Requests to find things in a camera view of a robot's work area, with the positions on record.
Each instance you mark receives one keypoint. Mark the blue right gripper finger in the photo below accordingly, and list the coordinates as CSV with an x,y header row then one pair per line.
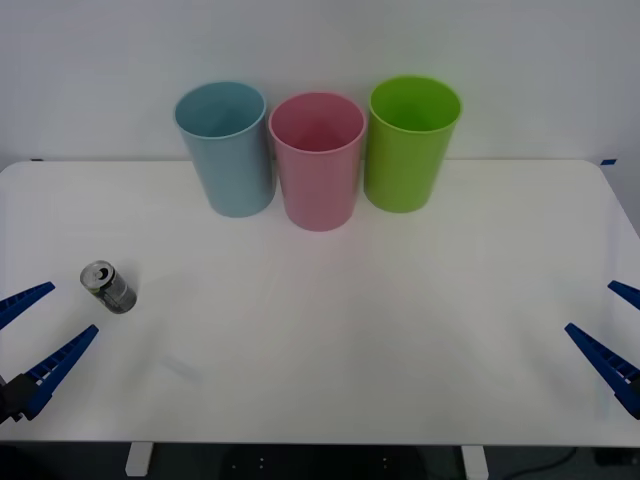
x,y
627,293
607,362

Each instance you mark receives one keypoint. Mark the pale blue plastic bin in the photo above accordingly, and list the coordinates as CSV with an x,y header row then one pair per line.
x,y
235,175

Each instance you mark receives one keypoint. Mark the green plastic bin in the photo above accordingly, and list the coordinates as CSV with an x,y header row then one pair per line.
x,y
402,170

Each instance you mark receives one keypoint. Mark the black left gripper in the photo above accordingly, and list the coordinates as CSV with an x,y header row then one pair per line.
x,y
4,405

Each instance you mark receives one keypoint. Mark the dark drink can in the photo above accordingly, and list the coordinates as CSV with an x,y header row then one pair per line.
x,y
112,291

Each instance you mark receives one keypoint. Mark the pink plastic bin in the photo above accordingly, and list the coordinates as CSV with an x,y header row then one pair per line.
x,y
317,190

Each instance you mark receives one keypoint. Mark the white table leg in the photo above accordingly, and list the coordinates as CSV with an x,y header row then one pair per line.
x,y
474,460
138,459

